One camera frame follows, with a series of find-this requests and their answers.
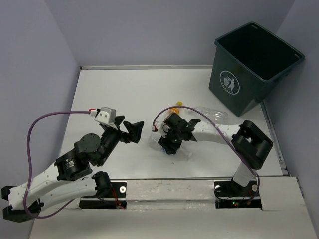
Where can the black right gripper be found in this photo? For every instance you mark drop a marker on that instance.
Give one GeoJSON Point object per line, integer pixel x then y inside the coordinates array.
{"type": "Point", "coordinates": [165, 143]}

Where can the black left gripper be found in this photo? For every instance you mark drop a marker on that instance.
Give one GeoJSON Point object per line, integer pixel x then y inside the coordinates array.
{"type": "Point", "coordinates": [136, 130]}

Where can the clear bottle blue label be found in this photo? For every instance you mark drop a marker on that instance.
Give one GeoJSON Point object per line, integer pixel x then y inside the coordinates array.
{"type": "Point", "coordinates": [181, 154]}

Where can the small bottle yellow cap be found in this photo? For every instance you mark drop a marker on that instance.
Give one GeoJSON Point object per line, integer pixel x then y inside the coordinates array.
{"type": "Point", "coordinates": [175, 108]}

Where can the large clear unlabeled bottle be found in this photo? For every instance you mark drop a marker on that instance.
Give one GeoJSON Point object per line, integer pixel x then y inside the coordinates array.
{"type": "Point", "coordinates": [217, 116]}

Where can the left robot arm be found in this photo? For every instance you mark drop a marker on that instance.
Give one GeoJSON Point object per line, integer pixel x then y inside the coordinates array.
{"type": "Point", "coordinates": [71, 175]}

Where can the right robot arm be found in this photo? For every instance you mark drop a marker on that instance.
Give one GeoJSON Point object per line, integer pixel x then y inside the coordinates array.
{"type": "Point", "coordinates": [246, 139]}

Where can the dark green plastic bin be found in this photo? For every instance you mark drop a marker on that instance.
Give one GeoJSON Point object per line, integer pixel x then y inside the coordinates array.
{"type": "Point", "coordinates": [249, 62]}

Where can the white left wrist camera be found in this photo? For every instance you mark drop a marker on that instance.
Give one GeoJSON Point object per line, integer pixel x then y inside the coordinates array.
{"type": "Point", "coordinates": [104, 115]}

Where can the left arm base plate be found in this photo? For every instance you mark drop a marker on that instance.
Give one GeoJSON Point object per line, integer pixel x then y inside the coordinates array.
{"type": "Point", "coordinates": [115, 199]}

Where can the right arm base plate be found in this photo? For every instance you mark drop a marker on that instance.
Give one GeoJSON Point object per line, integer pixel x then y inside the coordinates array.
{"type": "Point", "coordinates": [229, 195]}

